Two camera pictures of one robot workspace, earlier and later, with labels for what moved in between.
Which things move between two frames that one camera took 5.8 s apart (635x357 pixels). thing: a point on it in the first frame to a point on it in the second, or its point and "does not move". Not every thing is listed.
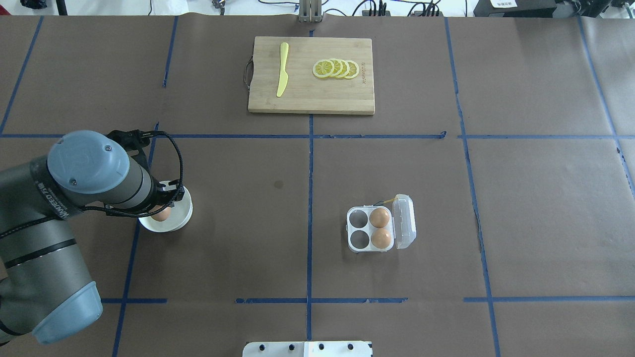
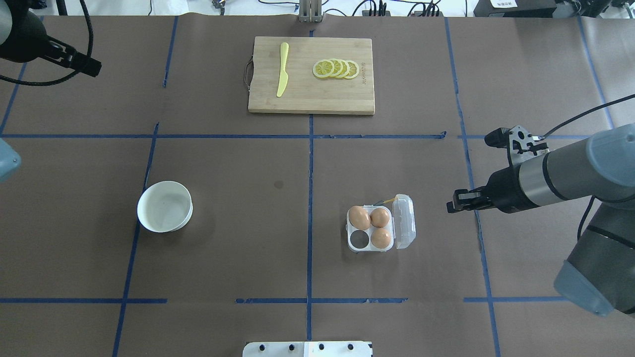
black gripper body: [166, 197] to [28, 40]
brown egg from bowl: [161, 215] to [359, 217]
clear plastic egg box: [374, 228] does not move
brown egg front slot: [381, 238] does not move
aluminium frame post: [310, 11] does not move
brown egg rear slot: [379, 217] does not move
